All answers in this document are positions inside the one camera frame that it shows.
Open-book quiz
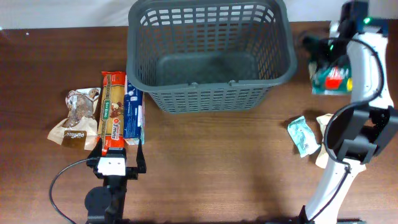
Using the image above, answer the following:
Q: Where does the blue tissue pack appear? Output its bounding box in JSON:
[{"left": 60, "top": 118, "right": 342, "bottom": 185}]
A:
[{"left": 123, "top": 77, "right": 145, "bottom": 146}]

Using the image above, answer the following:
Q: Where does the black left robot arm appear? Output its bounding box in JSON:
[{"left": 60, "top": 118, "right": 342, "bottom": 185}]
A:
[{"left": 85, "top": 140, "right": 147, "bottom": 224}]

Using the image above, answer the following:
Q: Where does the grey plastic basket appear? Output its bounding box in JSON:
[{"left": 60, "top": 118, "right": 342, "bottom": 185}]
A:
[{"left": 126, "top": 0, "right": 297, "bottom": 114}]

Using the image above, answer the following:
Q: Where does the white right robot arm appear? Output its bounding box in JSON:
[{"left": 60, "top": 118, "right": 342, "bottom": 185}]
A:
[{"left": 298, "top": 1, "right": 397, "bottom": 223}]

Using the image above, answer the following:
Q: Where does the San Remo spaghetti pack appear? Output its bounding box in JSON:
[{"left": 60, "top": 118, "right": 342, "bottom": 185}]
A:
[{"left": 98, "top": 71, "right": 126, "bottom": 156}]

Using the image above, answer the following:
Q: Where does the green Nescafe coffee bag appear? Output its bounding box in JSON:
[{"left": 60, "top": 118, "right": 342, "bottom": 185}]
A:
[{"left": 308, "top": 55, "right": 353, "bottom": 95}]

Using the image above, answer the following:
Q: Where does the small mint green packet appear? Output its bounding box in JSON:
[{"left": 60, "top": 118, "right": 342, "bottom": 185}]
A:
[{"left": 287, "top": 116, "right": 321, "bottom": 157}]

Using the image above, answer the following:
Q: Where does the beige granola pouch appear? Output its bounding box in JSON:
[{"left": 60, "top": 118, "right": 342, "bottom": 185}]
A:
[{"left": 47, "top": 88, "right": 101, "bottom": 151}]

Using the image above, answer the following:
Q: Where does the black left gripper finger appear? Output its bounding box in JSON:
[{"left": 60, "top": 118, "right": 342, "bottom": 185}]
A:
[
  {"left": 86, "top": 139, "right": 102, "bottom": 166},
  {"left": 136, "top": 139, "right": 147, "bottom": 174}
]

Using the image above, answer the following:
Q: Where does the beige paper pouch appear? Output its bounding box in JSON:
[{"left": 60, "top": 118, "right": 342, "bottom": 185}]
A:
[{"left": 315, "top": 113, "right": 333, "bottom": 169}]

